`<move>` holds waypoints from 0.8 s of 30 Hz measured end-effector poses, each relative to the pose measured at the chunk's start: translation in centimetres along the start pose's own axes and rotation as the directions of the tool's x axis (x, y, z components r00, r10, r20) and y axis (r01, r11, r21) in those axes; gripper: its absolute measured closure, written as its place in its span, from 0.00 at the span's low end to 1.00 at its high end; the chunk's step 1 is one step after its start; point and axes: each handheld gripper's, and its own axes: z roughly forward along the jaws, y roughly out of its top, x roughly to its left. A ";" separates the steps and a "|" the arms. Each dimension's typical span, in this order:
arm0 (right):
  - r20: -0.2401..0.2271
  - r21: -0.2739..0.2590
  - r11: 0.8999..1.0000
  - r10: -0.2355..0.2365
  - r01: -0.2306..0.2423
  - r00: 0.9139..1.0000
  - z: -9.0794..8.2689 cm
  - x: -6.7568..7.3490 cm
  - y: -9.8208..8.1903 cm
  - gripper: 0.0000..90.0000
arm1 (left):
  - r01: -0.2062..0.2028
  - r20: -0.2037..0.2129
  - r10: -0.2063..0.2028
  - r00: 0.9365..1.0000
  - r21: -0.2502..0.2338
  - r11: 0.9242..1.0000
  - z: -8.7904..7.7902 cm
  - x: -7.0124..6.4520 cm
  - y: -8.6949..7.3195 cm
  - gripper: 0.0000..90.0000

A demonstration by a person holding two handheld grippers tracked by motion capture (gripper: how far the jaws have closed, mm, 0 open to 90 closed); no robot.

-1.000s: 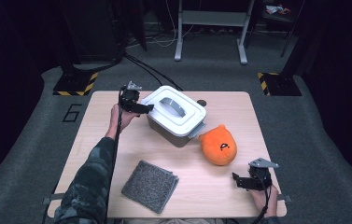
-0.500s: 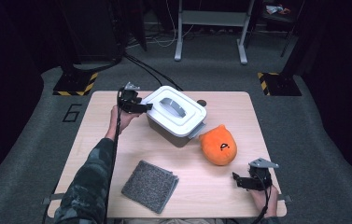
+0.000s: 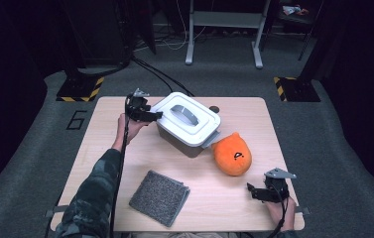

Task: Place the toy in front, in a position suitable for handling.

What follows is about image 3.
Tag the person's right hand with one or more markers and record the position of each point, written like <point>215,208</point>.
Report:
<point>283,214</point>

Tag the white box lid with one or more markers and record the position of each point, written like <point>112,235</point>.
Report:
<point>204,122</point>

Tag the black yellow striped base plate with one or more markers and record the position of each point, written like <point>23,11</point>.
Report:
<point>298,91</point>
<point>78,91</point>

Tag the grey storage bin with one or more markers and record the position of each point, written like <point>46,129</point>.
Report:
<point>181,145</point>

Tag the grey tape piece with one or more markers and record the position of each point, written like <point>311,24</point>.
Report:
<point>55,209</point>
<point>304,211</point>

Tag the person's left hand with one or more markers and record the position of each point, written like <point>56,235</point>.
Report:
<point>126,132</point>

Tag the white metal table frame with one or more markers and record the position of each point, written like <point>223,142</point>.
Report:
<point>224,19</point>

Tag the grey fluffy cloth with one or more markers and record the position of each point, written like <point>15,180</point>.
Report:
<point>159,198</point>

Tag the colourful things on shelf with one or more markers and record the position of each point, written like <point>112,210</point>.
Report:
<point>293,10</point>

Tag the black cabinet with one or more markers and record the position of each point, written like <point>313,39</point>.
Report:
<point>98,29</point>

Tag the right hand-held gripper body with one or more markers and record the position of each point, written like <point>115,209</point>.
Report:
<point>276,190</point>

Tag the dark round table grommet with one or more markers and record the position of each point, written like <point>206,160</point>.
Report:
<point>214,109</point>

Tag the orange plush toy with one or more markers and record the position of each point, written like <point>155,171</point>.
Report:
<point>232,155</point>

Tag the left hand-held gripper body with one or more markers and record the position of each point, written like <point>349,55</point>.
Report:
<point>138,107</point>

